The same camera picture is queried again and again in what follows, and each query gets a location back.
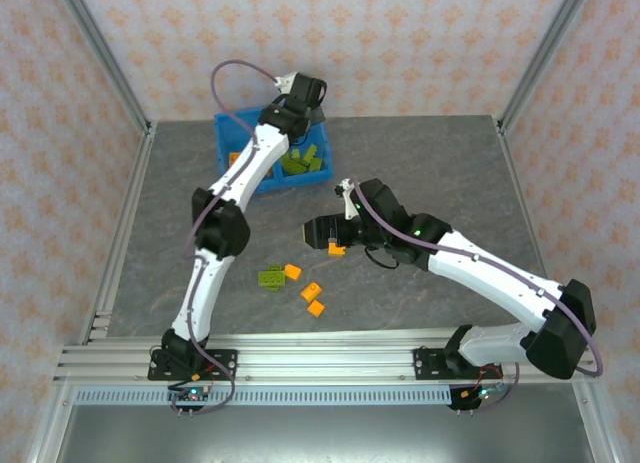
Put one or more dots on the orange lego brick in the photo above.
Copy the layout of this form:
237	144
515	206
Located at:
293	272
270	173
235	159
316	309
337	250

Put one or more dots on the long green lego brick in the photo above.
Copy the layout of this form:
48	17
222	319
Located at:
316	165
276	268
300	155
311	151
287	161
296	169
271	280

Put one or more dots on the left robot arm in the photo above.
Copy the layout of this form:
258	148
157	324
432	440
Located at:
200	293

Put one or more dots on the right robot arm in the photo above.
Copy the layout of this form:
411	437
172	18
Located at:
500	278

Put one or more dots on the blue plastic bin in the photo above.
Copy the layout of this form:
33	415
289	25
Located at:
225	148
305	180

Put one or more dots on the orange cylinder lego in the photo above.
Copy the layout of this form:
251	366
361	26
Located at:
311	291

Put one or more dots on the grey metal shelf panel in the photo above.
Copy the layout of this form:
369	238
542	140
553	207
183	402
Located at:
320	433

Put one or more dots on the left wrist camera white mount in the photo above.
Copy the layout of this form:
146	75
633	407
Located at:
286	81

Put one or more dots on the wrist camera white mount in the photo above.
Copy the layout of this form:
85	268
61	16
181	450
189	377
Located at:
345	190
286	81

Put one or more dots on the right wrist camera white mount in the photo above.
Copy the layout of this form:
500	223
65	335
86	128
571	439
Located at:
345	190

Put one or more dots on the wide aluminium base rail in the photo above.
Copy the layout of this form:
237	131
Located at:
325	358

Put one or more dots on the aluminium side rail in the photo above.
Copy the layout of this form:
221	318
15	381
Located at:
136	183
516	183

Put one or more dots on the aluminium frame post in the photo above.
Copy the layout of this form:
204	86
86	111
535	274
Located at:
547	48
102	48

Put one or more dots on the aluminium frame leg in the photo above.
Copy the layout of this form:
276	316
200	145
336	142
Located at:
595	428
50	428

